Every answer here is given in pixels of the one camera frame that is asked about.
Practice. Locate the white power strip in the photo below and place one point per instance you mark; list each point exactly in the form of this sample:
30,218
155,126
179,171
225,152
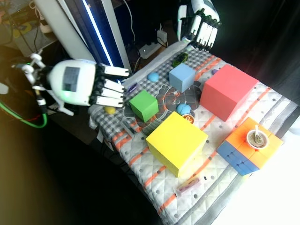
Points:
150,49

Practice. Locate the small yellow toy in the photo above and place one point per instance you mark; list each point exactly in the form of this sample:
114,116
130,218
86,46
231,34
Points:
109,110

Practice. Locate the small purple toy piece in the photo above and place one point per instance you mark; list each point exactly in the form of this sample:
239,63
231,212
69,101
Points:
215,71

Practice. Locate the white column with blue light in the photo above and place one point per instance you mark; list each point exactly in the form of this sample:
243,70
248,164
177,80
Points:
70,30

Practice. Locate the colourful printed mat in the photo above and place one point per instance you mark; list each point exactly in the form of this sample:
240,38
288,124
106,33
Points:
16,28

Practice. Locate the light blue block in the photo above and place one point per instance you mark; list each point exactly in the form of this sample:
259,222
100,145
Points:
181,77

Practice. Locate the light blue toy lump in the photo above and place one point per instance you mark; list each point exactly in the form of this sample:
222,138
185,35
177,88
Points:
183,109
153,77

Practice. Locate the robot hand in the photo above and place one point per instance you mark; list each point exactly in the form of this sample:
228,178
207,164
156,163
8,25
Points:
70,79
206,30

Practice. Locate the large yellow block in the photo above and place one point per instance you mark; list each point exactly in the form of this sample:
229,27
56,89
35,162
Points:
175,140

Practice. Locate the large puzzle cube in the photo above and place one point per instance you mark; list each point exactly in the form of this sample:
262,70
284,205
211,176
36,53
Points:
239,152

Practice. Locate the toy noodle cup with spoon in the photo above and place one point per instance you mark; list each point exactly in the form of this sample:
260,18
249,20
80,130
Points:
256,140

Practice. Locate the large red block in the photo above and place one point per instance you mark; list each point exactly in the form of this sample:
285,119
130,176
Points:
222,93

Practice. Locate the green block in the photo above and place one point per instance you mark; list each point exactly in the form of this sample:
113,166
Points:
143,105

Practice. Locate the white plug adapter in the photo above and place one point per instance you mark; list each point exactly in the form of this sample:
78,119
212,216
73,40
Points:
161,35

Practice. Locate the green toy car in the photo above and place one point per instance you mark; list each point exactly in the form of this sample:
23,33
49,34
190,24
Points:
180,59

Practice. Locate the small orange toy bowl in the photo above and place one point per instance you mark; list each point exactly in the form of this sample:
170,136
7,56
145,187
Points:
188,118

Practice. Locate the black curtain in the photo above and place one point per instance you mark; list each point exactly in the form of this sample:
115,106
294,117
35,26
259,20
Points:
257,35

